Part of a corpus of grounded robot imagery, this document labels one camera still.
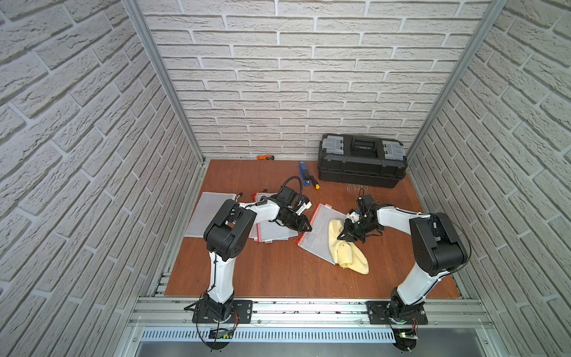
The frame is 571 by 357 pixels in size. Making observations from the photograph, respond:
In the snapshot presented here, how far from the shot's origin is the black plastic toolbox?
993mm

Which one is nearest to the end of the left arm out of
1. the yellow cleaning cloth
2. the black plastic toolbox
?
the yellow cleaning cloth

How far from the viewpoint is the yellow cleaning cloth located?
0.84 m

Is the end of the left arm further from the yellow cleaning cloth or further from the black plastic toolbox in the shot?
the black plastic toolbox

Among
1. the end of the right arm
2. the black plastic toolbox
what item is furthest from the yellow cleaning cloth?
the black plastic toolbox

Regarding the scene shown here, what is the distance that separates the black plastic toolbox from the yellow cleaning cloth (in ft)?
0.87

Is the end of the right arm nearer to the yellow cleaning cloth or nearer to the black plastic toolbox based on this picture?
the yellow cleaning cloth
